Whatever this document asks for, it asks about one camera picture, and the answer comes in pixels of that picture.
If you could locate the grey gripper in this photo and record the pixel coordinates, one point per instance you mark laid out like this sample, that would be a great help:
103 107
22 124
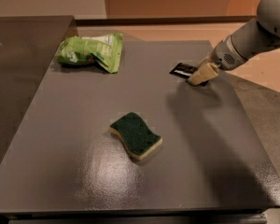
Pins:
222 56

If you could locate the black rxbar chocolate wrapper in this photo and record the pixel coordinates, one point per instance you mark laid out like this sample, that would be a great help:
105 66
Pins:
183 70

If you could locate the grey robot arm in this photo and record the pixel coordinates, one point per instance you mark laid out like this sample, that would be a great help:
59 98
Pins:
260 34

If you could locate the green and yellow sponge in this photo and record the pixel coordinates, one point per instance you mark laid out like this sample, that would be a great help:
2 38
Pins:
138 140

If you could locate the green snack bag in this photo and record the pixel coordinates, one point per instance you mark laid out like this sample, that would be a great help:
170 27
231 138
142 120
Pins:
83 50

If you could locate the dark grey side cabinet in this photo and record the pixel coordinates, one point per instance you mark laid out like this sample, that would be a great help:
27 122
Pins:
27 47

